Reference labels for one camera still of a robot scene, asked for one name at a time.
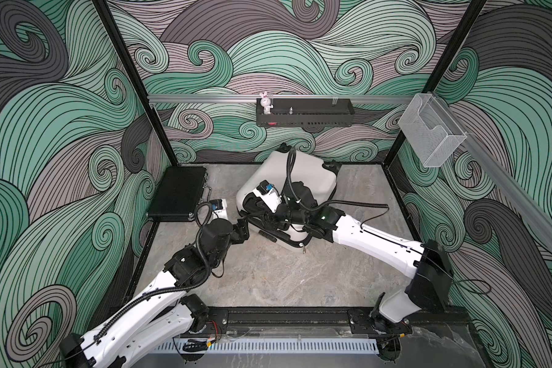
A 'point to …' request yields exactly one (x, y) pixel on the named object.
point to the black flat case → (179, 194)
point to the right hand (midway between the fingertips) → (252, 211)
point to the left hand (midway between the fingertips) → (239, 217)
